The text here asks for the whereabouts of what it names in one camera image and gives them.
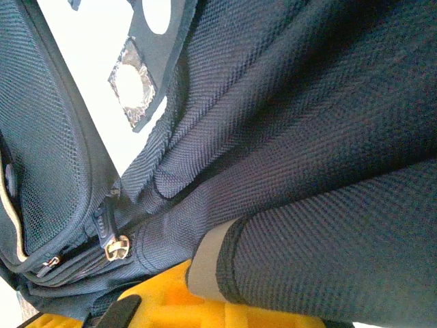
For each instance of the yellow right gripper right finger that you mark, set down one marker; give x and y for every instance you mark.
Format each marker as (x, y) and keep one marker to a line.
(266, 319)

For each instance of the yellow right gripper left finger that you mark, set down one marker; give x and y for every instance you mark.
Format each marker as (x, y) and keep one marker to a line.
(160, 307)

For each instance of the navy blue backpack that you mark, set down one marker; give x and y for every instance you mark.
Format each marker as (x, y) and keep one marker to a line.
(290, 136)

